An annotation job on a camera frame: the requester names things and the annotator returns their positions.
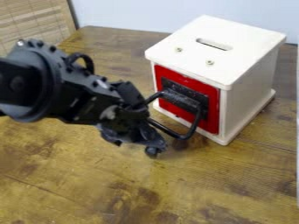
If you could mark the red drawer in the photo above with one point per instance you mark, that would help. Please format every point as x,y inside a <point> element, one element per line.
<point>211,124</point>

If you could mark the black metal drawer handle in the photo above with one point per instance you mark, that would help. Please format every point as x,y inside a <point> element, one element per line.
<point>188,100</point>

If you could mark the white wooden cabinet box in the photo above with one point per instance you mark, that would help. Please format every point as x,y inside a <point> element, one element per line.
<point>226,60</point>

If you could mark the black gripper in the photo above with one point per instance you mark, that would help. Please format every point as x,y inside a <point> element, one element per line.
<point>124,125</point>

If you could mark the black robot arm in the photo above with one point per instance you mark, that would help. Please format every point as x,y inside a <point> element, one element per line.
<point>49,84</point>

